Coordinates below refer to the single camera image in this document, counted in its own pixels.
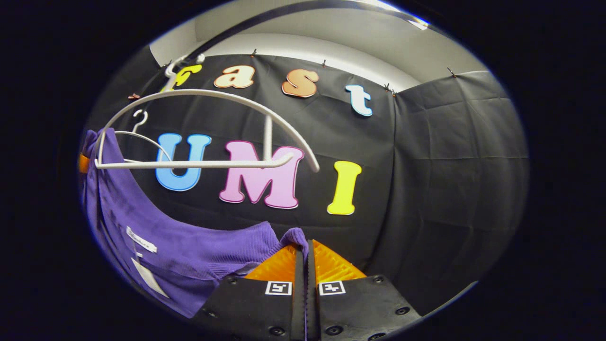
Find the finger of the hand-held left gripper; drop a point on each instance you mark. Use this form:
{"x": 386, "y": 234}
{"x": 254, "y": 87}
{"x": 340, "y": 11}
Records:
{"x": 84, "y": 163}

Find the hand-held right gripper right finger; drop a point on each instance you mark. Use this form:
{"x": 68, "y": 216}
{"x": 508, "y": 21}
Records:
{"x": 360, "y": 308}

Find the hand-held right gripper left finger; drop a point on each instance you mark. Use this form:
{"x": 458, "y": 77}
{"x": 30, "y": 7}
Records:
{"x": 255, "y": 308}

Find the white clothes hanger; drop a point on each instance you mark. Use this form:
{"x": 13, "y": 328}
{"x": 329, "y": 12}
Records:
{"x": 213, "y": 93}
{"x": 140, "y": 136}

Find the black clothes rack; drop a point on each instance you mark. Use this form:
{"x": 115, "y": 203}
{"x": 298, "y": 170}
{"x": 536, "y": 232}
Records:
{"x": 265, "y": 16}

